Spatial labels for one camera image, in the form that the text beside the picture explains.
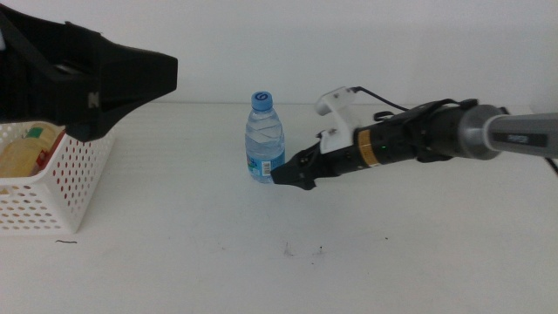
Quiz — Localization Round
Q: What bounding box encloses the clear water bottle blue label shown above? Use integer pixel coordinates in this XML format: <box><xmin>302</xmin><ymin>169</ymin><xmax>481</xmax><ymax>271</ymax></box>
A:
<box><xmin>244</xmin><ymin>90</ymin><xmax>287</xmax><ymax>185</ymax></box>

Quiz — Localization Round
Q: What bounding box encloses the yellow tea bottle green label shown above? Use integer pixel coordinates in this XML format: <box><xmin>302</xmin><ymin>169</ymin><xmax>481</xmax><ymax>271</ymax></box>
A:
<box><xmin>0</xmin><ymin>124</ymin><xmax>60</xmax><ymax>179</ymax></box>

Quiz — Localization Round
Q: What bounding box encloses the white perforated plastic basket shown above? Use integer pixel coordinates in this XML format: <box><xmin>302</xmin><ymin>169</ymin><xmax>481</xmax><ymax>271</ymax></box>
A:
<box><xmin>0</xmin><ymin>121</ymin><xmax>117</xmax><ymax>236</ymax></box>

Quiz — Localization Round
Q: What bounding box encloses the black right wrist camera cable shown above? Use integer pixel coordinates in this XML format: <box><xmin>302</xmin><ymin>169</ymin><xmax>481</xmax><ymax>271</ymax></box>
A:
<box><xmin>350</xmin><ymin>85</ymin><xmax>479</xmax><ymax>123</ymax></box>

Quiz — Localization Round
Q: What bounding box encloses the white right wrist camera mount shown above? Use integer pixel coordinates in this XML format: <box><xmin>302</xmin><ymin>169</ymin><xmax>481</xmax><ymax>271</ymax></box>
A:
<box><xmin>314</xmin><ymin>85</ymin><xmax>365</xmax><ymax>155</ymax></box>

